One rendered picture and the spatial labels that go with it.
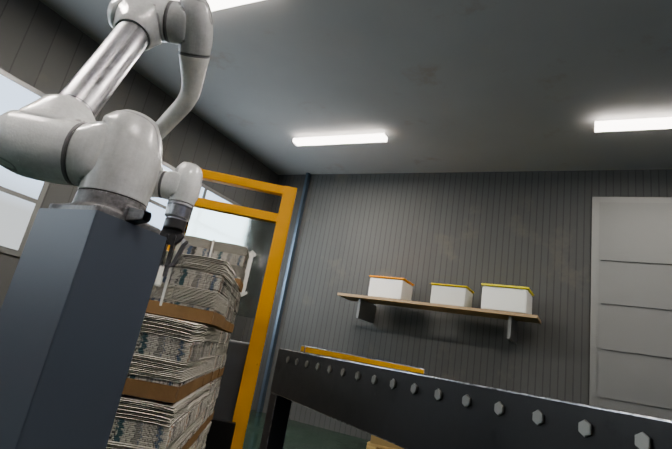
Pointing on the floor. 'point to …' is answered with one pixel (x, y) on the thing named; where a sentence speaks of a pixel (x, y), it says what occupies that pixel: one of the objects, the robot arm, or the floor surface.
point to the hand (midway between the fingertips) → (160, 276)
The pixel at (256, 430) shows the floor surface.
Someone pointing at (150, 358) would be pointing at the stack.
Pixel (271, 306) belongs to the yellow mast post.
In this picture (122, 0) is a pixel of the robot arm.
